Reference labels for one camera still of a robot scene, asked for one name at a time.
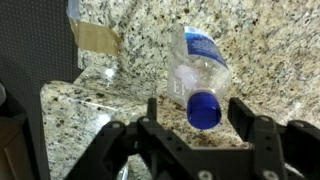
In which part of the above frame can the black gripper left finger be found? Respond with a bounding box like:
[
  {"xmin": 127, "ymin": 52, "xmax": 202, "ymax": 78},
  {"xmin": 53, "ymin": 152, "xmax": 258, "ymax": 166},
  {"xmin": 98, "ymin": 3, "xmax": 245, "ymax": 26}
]
[{"xmin": 64, "ymin": 97, "xmax": 221, "ymax": 180}]

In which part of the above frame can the blue-label water bottle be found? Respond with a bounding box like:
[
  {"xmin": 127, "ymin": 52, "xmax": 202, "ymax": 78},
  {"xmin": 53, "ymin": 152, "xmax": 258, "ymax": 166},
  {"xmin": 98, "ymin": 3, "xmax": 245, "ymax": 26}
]
[{"xmin": 167, "ymin": 24, "xmax": 232, "ymax": 130}]

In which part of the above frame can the brown tape strip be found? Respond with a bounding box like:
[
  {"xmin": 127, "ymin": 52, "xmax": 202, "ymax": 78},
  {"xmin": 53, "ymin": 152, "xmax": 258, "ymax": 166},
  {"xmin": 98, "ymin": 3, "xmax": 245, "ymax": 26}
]
[{"xmin": 69, "ymin": 18, "xmax": 121, "ymax": 56}]

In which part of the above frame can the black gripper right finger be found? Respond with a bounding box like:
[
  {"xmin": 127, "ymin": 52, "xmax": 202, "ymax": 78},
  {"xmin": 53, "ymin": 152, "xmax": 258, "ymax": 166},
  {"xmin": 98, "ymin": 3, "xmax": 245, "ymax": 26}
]
[{"xmin": 227, "ymin": 98, "xmax": 320, "ymax": 180}]

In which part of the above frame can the clear plastic bin bag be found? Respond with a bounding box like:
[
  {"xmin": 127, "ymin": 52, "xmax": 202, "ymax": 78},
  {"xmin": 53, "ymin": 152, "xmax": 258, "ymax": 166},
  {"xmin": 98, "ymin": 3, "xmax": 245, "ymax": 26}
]
[{"xmin": 66, "ymin": 0, "xmax": 80, "ymax": 20}]

